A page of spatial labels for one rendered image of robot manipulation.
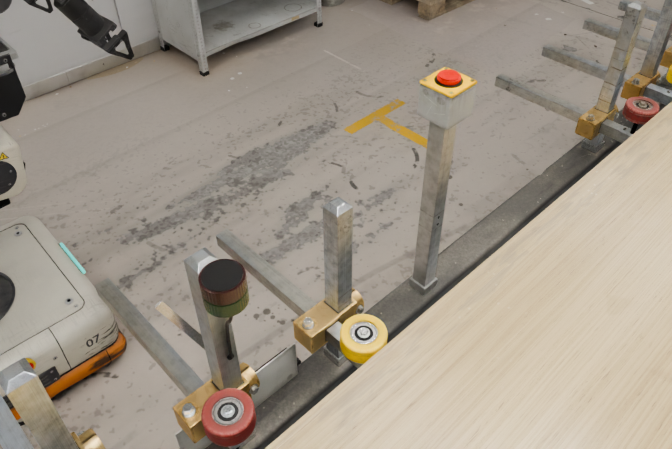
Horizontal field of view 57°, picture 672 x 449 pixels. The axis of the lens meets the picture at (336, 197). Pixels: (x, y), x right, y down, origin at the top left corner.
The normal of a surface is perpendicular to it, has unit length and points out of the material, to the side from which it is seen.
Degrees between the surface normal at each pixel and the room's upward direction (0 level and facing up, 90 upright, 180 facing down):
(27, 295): 0
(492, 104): 0
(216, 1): 90
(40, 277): 0
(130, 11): 90
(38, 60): 90
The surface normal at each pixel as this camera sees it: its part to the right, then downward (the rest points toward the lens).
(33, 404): 0.70, 0.47
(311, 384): 0.00, -0.76
